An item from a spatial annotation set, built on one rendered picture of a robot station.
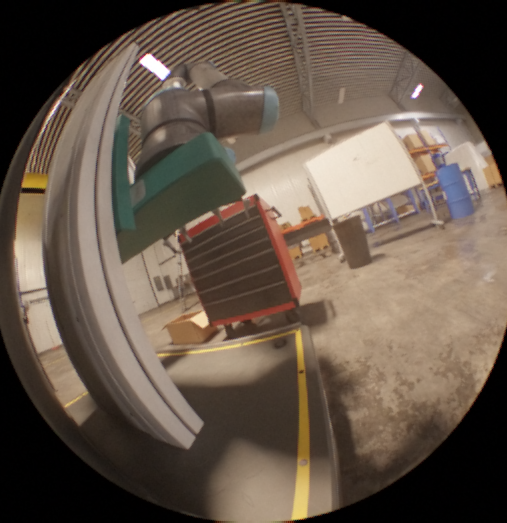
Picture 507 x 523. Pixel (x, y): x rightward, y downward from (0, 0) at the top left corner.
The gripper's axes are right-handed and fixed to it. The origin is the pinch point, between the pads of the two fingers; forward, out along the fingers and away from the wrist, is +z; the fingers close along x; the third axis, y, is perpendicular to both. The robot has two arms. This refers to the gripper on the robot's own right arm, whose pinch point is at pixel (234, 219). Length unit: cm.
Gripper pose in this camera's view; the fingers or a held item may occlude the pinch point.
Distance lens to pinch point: 87.3
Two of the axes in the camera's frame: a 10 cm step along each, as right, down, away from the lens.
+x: 9.7, -2.4, -0.4
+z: 2.4, 8.9, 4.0
